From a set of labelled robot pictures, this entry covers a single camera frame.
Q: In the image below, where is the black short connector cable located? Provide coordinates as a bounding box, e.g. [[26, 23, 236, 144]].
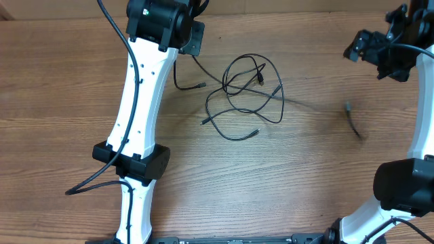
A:
[[172, 60, 363, 140]]

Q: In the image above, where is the black USB cable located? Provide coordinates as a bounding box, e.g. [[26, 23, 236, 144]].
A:
[[199, 53, 285, 125]]

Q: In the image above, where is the thin black barrel cable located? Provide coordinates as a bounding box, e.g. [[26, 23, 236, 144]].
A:
[[191, 56, 282, 142]]

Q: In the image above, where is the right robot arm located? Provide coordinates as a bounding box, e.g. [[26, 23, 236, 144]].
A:
[[312, 0, 433, 243]]

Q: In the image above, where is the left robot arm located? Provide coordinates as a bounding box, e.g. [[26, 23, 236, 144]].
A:
[[92, 0, 208, 243]]

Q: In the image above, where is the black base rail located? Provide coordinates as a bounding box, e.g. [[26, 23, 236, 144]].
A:
[[84, 232, 387, 244]]

